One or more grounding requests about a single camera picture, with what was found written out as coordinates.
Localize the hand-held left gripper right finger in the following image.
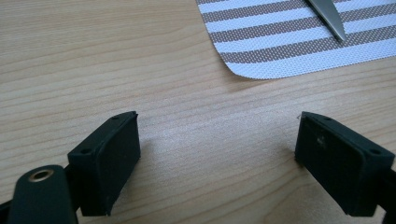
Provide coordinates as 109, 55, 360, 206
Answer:
294, 110, 396, 218

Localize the striped grey placemat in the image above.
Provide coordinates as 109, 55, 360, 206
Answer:
195, 0, 396, 80

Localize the metal knife blade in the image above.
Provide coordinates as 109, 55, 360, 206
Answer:
305, 0, 347, 43

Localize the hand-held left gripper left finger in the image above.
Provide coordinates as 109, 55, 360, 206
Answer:
66, 110, 142, 217

